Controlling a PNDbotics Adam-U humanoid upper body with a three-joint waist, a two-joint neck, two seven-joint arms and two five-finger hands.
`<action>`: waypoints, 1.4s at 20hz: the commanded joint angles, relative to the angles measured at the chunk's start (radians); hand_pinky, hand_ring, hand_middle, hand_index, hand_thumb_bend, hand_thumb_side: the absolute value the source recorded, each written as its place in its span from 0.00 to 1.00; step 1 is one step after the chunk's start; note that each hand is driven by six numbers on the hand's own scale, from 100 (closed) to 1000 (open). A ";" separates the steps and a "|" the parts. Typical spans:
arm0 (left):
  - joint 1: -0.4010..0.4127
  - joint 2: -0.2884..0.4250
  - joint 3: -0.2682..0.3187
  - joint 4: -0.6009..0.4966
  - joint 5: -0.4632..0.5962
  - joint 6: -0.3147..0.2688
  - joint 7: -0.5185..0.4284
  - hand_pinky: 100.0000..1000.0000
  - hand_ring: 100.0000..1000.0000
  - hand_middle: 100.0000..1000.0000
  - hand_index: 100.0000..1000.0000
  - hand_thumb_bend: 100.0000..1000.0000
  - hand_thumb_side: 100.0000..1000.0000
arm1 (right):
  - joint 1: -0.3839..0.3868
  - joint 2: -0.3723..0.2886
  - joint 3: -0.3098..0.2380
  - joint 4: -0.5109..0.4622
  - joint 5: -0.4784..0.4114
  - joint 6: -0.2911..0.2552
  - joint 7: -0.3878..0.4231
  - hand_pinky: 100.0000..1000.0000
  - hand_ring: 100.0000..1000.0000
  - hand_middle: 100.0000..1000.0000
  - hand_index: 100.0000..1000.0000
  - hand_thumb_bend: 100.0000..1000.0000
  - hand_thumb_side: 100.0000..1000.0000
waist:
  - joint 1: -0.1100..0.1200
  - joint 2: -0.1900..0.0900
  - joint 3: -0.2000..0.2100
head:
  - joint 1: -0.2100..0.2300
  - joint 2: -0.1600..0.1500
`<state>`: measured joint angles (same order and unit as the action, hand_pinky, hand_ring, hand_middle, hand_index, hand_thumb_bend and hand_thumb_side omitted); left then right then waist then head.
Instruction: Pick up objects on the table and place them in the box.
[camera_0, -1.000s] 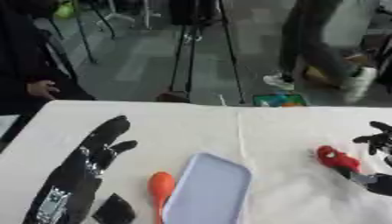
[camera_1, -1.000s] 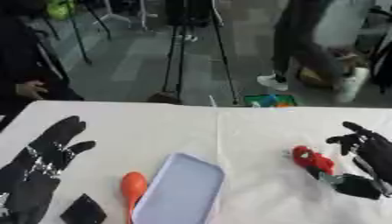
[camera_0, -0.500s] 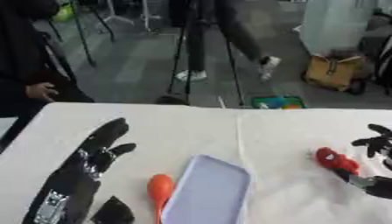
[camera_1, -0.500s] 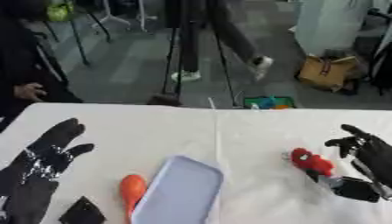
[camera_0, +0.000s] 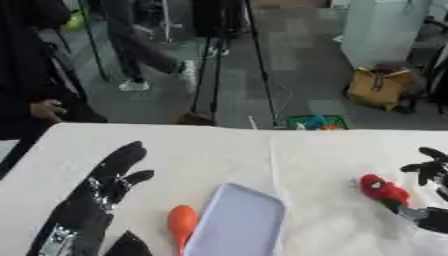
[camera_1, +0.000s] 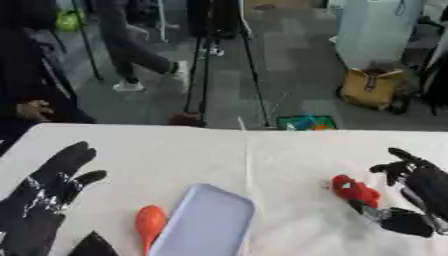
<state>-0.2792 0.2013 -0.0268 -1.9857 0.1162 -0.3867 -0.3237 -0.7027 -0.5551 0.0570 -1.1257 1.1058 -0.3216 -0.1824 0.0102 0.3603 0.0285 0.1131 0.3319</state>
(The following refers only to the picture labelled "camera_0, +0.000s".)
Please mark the green box with toys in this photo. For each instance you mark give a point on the green box with toys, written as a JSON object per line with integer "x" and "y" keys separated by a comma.
{"x": 318, "y": 122}

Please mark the pale lavender box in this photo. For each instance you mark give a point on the pale lavender box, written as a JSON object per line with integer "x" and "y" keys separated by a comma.
{"x": 236, "y": 223}

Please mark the orange toy carrot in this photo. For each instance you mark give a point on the orange toy carrot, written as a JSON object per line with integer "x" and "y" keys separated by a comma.
{"x": 182, "y": 221}

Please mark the white cabinet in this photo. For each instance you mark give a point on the white cabinet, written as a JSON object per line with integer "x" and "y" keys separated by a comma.
{"x": 382, "y": 30}

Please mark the person's hand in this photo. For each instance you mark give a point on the person's hand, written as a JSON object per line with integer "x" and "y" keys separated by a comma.
{"x": 45, "y": 110}

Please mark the red soft toy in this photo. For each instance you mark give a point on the red soft toy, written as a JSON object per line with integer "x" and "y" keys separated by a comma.
{"x": 382, "y": 190}

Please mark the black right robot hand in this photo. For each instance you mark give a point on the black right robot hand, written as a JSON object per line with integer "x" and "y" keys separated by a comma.
{"x": 433, "y": 168}

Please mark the black tripod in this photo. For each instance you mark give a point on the black tripod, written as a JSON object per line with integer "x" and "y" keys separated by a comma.
{"x": 93, "y": 43}
{"x": 217, "y": 66}

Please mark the person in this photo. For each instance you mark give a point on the person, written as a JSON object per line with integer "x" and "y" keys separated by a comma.
{"x": 216, "y": 20}
{"x": 23, "y": 60}
{"x": 137, "y": 46}

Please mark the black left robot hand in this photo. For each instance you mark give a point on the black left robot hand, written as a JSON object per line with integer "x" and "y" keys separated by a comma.
{"x": 87, "y": 213}

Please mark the tan bag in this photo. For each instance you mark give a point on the tan bag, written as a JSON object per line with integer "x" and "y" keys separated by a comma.
{"x": 378, "y": 88}

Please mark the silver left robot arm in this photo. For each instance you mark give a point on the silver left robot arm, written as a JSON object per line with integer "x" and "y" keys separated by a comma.
{"x": 57, "y": 241}

